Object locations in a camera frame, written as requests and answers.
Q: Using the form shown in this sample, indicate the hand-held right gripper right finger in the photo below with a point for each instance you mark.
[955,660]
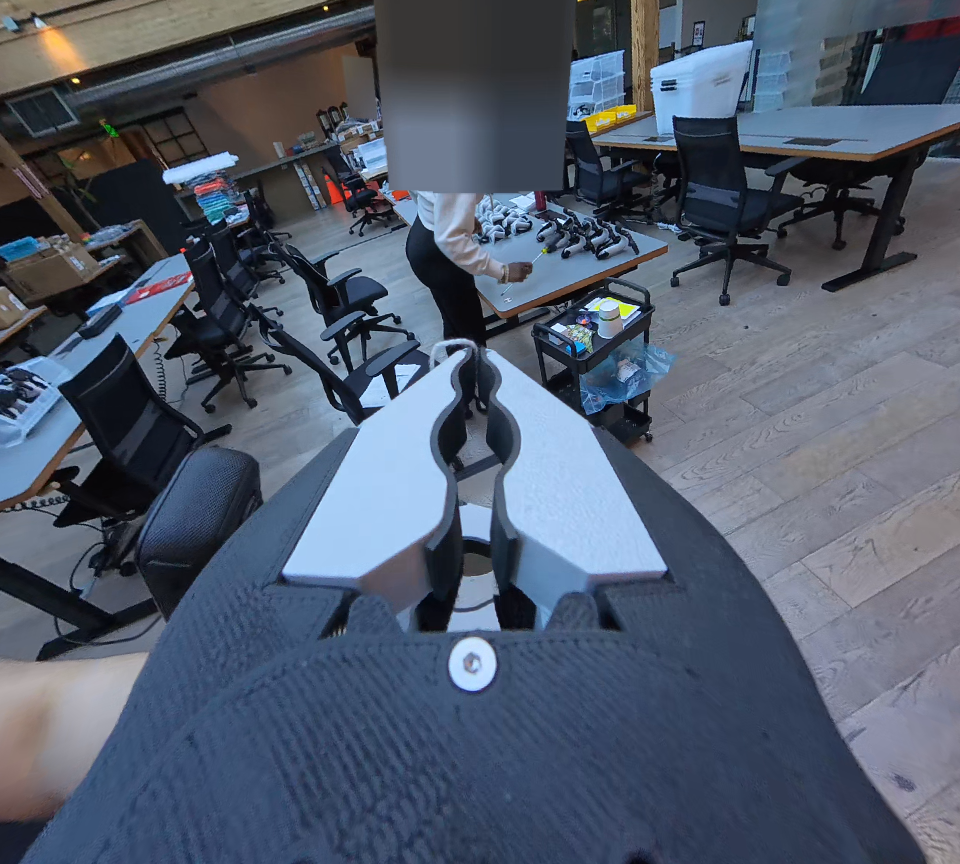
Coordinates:
[577,504]

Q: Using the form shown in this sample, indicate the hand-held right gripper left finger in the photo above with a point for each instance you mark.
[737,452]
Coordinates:
[375,504]

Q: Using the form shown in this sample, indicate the person's left forearm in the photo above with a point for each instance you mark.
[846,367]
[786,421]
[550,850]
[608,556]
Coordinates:
[52,729]

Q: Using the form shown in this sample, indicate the black utility cart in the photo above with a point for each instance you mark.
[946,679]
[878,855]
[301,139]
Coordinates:
[630,425]

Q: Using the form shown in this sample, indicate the blue plastic bag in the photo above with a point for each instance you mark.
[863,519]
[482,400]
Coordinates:
[637,362]

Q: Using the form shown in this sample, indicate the black mesh office chair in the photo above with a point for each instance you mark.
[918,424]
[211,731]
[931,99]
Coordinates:
[217,309]
[127,414]
[255,219]
[589,159]
[322,287]
[315,362]
[825,174]
[360,193]
[709,167]

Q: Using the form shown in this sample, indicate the black fabric chair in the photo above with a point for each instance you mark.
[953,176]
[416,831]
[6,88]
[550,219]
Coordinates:
[199,519]

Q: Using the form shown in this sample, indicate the white paper cup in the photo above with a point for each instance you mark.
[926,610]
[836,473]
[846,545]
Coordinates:
[609,320]

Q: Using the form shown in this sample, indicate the yellow sheet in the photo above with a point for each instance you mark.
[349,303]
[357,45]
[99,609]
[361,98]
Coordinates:
[630,313]

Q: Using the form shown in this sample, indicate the grey work table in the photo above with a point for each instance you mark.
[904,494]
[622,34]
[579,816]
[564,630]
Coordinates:
[570,272]

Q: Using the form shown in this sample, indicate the group of hand-held grippers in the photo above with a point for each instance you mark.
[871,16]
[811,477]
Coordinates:
[570,234]

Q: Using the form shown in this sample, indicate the red sheet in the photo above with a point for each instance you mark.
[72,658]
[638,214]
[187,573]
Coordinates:
[154,294]

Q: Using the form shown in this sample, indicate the orange traffic cone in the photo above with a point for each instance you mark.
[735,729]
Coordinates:
[334,195]

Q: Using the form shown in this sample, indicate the black flat device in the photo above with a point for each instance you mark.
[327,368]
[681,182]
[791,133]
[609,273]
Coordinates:
[99,322]

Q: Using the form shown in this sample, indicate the stack of colourful cloths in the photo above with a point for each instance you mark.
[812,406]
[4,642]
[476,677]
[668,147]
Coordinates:
[214,201]

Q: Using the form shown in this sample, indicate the stack of white trays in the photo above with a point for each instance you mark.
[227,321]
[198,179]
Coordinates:
[199,168]

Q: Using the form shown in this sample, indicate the yellow plastic bin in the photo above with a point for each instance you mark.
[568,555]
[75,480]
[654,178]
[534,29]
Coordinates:
[626,114]
[600,122]

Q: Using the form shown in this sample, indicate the black partition panel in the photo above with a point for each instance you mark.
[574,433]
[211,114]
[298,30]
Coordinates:
[135,204]

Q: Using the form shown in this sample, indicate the cardboard box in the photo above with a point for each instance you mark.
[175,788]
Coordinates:
[52,275]

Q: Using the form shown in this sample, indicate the black framed window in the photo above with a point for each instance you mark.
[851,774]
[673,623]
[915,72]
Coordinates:
[176,137]

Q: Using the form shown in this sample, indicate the stack of clear bins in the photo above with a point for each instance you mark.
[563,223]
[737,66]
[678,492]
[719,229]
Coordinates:
[596,81]

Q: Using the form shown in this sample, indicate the white cooler box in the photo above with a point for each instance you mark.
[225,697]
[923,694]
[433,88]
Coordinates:
[697,92]

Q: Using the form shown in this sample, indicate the large grey desk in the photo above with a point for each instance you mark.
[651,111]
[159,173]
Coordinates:
[825,129]

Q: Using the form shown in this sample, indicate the long wall counter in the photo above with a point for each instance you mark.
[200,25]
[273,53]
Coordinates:
[285,163]

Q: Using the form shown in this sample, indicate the grey ventilation duct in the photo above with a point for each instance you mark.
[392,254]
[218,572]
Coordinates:
[225,54]

